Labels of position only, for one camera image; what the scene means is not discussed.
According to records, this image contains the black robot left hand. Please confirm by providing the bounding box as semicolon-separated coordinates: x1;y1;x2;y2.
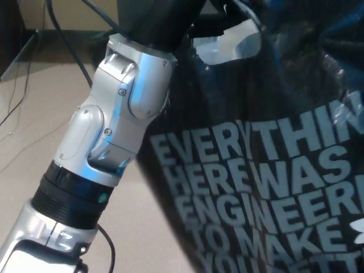
117;0;229;54

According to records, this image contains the black printed plastic bag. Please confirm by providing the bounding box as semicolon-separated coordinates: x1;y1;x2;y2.
134;0;364;273

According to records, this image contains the dark wooden desk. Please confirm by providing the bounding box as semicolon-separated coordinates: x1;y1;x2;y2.
0;0;122;84

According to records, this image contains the thin black floor cable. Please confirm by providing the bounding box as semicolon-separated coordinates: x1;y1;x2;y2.
7;64;21;117
0;0;48;127

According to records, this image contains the thin grey floor cable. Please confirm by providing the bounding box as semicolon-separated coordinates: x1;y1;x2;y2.
0;125;63;173

